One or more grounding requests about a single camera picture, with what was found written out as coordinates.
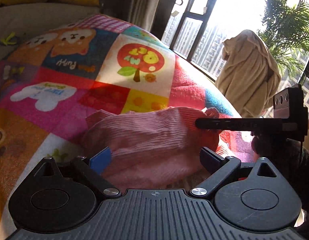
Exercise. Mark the colourful cartoon patchwork blanket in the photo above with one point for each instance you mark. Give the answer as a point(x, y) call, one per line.
point(51, 83)

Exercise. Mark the yellow green ribbon toy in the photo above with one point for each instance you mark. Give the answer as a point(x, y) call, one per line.
point(10, 40)

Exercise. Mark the pink striped garment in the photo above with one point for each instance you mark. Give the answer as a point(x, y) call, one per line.
point(150, 150)

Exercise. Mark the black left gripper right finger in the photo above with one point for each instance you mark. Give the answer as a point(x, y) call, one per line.
point(221, 170)

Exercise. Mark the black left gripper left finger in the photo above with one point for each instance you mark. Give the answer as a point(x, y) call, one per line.
point(90, 168)

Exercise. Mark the green palm plant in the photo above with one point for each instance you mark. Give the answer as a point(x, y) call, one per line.
point(285, 31)

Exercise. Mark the grey curtain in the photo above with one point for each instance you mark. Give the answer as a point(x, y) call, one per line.
point(151, 15)

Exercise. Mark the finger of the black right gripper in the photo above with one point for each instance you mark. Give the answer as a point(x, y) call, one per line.
point(240, 124)

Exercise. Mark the grey sofa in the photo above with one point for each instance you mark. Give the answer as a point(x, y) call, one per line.
point(30, 20)

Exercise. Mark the beige towel on chair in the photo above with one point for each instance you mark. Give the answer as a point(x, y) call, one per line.
point(250, 77)

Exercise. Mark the black window frame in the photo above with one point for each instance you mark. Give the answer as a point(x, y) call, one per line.
point(201, 42)

